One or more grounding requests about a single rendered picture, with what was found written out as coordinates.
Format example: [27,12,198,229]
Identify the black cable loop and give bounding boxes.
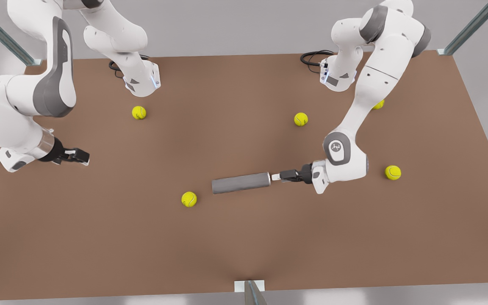
[300,50,336,75]
[108,55,150,79]

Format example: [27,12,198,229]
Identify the silver frame post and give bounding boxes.
[0,2,42,67]
[234,280,268,305]
[437,0,488,56]

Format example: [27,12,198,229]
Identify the grey tennis ball tube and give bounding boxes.
[211,172,271,195]

